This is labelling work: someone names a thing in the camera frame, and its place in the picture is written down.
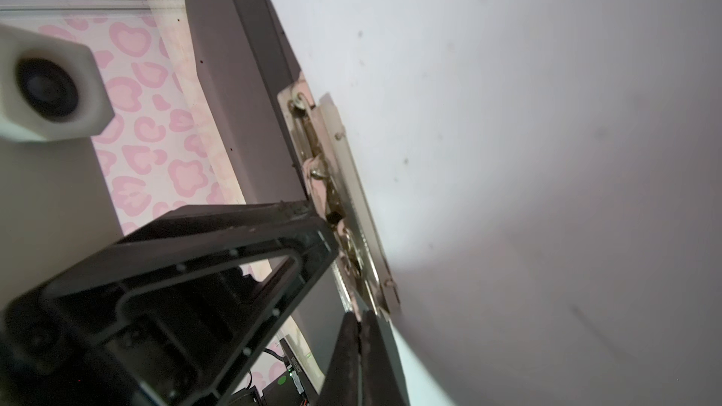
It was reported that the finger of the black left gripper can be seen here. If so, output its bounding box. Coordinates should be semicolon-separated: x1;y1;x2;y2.
1;201;340;405

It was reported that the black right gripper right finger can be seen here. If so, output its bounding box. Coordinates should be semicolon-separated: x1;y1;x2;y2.
359;311;408;406

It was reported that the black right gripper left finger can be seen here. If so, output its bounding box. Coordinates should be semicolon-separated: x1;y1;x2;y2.
316;312;360;406

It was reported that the orange and black folder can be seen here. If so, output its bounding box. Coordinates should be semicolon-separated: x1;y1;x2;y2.
181;0;413;406

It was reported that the white paper sheet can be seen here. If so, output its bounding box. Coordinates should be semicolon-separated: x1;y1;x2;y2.
272;0;721;405

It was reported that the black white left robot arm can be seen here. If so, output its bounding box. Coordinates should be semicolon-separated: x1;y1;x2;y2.
1;201;340;405

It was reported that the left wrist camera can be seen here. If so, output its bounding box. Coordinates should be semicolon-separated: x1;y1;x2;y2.
1;24;115;143

